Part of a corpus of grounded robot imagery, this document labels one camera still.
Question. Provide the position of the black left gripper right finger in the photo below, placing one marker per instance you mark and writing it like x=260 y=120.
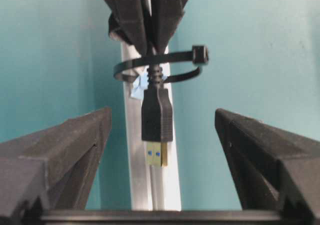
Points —
x=272 y=169

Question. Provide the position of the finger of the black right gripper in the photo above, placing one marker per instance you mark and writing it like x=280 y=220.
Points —
x=130 y=22
x=166 y=16

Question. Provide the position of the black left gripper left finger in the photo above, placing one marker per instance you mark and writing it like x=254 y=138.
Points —
x=53 y=168

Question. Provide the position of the black zip tie loop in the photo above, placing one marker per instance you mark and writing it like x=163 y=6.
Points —
x=199 y=56

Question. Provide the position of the blue tape piece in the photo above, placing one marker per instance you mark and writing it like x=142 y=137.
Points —
x=140 y=84

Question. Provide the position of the silver aluminium extrusion frame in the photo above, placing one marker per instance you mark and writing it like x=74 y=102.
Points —
x=151 y=187

